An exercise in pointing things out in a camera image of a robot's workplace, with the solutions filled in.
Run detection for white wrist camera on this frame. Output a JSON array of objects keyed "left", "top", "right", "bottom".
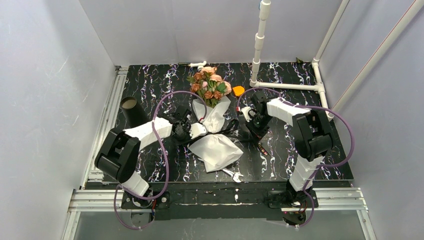
[
  {"left": 236, "top": 106, "right": 257, "bottom": 122},
  {"left": 189, "top": 122, "right": 208, "bottom": 140}
]

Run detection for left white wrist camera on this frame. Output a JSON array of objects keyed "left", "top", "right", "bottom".
[{"left": 189, "top": 122, "right": 208, "bottom": 140}]

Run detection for black ribbon gold lettering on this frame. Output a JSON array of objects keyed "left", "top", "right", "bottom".
[{"left": 218, "top": 118, "right": 270, "bottom": 156}]

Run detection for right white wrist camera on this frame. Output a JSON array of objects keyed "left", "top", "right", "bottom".
[{"left": 236, "top": 106, "right": 257, "bottom": 122}]

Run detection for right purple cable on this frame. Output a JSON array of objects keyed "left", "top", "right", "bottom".
[{"left": 235, "top": 86, "right": 356, "bottom": 229}]

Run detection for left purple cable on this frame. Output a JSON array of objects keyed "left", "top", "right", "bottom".
[{"left": 113, "top": 90, "right": 209, "bottom": 231}]

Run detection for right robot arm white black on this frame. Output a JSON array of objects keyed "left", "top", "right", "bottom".
[{"left": 241, "top": 92, "right": 335, "bottom": 208}]

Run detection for small white pipe fitting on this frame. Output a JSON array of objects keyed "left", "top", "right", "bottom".
[{"left": 177, "top": 61, "right": 207, "bottom": 69}]

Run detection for orange round object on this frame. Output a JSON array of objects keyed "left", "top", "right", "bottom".
[{"left": 232, "top": 85, "right": 246, "bottom": 97}]

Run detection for aluminium frame rail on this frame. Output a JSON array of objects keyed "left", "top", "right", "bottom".
[{"left": 64, "top": 62, "right": 371, "bottom": 240}]

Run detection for white wrapping paper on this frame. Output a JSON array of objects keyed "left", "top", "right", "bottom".
[{"left": 188, "top": 96, "right": 243, "bottom": 173}]

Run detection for silver open-end wrench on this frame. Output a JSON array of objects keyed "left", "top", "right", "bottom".
[{"left": 221, "top": 168, "right": 244, "bottom": 183}]

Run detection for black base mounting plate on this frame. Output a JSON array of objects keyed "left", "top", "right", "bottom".
[{"left": 120, "top": 180, "right": 320, "bottom": 222}]

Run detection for white pvc pipe frame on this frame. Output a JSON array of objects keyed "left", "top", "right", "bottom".
[{"left": 250, "top": 0, "right": 424, "bottom": 121}]

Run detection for pink orange flower bunch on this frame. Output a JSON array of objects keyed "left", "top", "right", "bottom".
[{"left": 186, "top": 66, "right": 232, "bottom": 108}]

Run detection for purple cable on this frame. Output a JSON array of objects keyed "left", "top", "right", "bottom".
[
  {"left": 113, "top": 90, "right": 209, "bottom": 231},
  {"left": 235, "top": 86, "right": 356, "bottom": 229}
]

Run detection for black cylindrical vase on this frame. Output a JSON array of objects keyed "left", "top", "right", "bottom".
[{"left": 119, "top": 96, "right": 150, "bottom": 128}]

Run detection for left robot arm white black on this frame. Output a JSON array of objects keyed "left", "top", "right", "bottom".
[{"left": 94, "top": 106, "right": 207, "bottom": 201}]

